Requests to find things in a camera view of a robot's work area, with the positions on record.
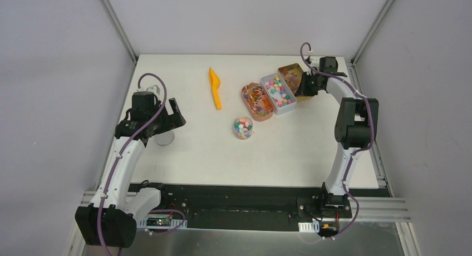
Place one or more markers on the clear plastic jar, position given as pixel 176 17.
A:
pixel 242 128

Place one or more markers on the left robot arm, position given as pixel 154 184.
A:
pixel 110 219

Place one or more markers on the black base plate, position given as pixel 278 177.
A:
pixel 277 209

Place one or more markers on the aluminium frame rail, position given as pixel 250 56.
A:
pixel 374 208

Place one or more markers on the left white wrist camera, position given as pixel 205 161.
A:
pixel 154 89

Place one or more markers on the orange tray of lollipops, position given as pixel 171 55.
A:
pixel 257 102

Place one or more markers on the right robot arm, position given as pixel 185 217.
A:
pixel 355 127

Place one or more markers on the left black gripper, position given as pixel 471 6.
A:
pixel 169 119

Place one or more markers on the gold tray of gummies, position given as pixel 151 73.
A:
pixel 292 74

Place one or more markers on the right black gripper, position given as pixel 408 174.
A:
pixel 303 89

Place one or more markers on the white tray of star candies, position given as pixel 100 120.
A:
pixel 279 94

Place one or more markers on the yellow plastic scoop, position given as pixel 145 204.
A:
pixel 214 85

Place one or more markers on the clear jar lid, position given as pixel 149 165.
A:
pixel 164 139

